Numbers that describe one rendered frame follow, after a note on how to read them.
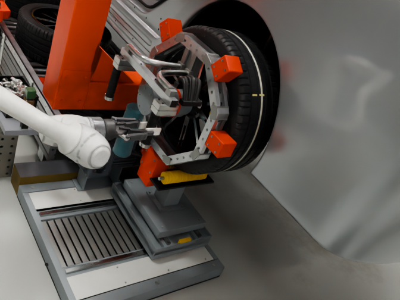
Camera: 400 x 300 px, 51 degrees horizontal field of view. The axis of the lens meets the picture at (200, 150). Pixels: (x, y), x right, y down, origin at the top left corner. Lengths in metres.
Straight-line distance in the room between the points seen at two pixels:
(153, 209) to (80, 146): 1.01
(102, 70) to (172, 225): 0.85
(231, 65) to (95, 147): 0.63
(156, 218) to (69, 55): 0.89
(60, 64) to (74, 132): 0.83
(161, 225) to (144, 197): 0.21
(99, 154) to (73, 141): 0.08
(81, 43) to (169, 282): 1.18
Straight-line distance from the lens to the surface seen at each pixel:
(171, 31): 1.90
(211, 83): 1.65
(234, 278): 2.41
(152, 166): 1.97
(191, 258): 2.26
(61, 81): 2.08
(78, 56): 2.05
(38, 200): 2.29
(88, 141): 1.25
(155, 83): 1.61
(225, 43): 1.74
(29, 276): 2.07
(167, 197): 2.18
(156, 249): 2.09
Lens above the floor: 1.62
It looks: 29 degrees down
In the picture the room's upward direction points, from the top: 24 degrees clockwise
